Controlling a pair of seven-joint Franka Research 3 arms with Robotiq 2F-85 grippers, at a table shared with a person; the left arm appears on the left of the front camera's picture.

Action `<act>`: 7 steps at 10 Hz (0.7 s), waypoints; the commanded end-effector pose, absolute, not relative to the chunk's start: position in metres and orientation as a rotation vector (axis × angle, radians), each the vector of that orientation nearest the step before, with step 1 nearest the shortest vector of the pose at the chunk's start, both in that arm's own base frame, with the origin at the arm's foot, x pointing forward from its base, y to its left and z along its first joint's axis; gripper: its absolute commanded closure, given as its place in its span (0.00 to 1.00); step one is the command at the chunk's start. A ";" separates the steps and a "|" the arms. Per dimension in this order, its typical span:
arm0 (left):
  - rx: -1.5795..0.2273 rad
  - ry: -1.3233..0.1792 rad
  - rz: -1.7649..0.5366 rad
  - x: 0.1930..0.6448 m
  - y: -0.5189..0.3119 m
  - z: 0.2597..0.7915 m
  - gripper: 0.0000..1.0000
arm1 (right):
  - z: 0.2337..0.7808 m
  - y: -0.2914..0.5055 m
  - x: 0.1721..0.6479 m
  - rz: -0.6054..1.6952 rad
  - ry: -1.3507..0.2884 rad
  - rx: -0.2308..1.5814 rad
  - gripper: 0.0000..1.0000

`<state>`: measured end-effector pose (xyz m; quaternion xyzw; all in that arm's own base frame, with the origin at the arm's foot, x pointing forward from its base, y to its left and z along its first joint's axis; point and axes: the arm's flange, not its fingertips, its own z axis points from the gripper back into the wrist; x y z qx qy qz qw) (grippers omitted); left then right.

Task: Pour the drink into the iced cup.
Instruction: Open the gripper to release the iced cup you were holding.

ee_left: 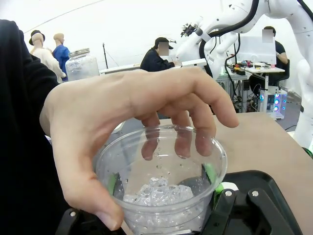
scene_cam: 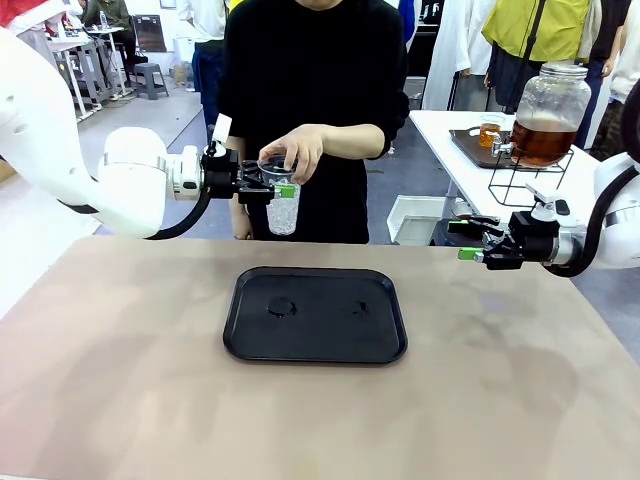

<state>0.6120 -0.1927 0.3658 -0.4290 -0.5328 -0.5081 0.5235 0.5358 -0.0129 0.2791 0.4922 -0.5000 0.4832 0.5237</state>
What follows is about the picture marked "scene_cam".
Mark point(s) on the white plastic bin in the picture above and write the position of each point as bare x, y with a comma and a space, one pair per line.
415, 205

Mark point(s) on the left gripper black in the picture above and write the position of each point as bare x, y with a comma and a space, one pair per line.
222, 175

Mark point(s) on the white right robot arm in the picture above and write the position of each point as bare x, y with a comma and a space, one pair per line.
620, 240

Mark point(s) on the clear cup with brown liquid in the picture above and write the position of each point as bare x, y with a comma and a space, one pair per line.
461, 207

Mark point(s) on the hanging beige garment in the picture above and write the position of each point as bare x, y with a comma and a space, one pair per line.
630, 60

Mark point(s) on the grey step stool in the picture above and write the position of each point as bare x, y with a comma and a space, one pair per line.
150, 80

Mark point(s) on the seated background person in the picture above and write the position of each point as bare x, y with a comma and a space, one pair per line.
112, 20

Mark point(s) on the white office desk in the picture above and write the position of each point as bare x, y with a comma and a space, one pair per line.
85, 50

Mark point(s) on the person's right hand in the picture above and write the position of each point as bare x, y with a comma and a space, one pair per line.
242, 222

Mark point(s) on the person in blue jeans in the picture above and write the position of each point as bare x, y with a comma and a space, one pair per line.
207, 75

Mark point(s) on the brown serving tray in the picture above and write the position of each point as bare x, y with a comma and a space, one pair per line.
470, 150

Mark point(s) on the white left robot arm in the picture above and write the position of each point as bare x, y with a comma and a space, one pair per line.
130, 180

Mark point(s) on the person's left forearm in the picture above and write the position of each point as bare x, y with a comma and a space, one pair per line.
355, 140

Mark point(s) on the glass drink dispenser jar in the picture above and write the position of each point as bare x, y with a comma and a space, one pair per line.
550, 100

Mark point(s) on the clear plastic cup with ice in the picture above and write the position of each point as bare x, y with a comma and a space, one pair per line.
282, 220

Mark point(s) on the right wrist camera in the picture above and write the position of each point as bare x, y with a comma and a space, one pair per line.
547, 207

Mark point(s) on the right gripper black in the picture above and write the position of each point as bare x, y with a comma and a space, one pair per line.
537, 240

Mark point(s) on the person's left hand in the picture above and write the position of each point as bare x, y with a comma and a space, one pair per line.
300, 145

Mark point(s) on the person in black top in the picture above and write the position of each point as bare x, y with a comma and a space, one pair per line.
310, 75

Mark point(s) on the black plastic serving tray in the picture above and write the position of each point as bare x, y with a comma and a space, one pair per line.
315, 340

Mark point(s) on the clear cup with amber tea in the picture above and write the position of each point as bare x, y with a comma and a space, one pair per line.
490, 136

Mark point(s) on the small water bottle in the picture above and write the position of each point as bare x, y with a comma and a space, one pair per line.
104, 21

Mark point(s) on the white table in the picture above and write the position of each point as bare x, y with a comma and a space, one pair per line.
440, 135

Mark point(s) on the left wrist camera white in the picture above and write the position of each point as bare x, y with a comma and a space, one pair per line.
222, 127

